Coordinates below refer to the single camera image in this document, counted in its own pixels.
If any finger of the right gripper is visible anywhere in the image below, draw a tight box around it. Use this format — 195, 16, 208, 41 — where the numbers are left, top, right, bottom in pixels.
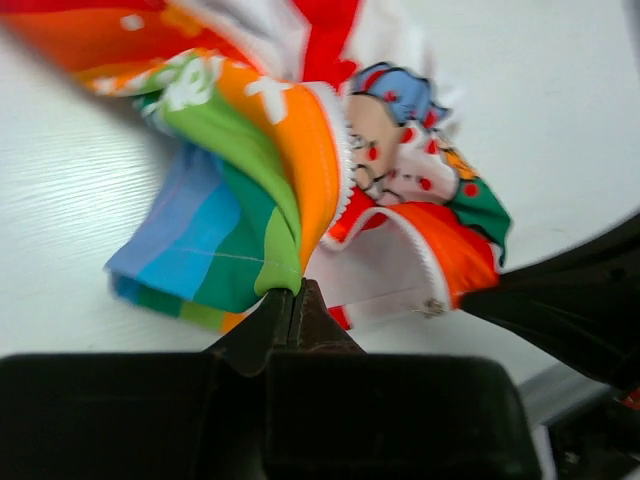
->
461, 215, 639, 390

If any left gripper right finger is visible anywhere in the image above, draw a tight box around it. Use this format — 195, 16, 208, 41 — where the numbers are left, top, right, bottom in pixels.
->
286, 278, 365, 354

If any aluminium front rail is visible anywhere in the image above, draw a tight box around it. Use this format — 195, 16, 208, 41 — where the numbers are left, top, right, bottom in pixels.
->
518, 363, 611, 427

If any colourful children's zip jacket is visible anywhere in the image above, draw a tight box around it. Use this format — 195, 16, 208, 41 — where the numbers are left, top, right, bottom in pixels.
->
1, 1, 511, 332

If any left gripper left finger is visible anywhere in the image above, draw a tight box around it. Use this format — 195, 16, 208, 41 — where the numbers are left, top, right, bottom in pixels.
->
204, 289, 295, 378

